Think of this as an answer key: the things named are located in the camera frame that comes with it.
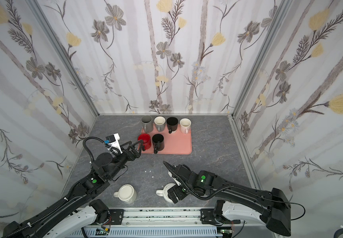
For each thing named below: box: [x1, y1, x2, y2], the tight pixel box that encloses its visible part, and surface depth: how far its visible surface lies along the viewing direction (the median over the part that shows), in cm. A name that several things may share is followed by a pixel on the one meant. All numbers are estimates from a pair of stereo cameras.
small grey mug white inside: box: [153, 116, 167, 132], surface depth 106 cm
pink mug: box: [179, 118, 192, 134], surface depth 104 cm
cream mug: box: [113, 183, 138, 204], surface depth 77 cm
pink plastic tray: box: [140, 123, 193, 155], surface depth 103 cm
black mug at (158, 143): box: [152, 133, 165, 155], surface depth 98 cm
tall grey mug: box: [140, 115, 154, 134], surface depth 104 cm
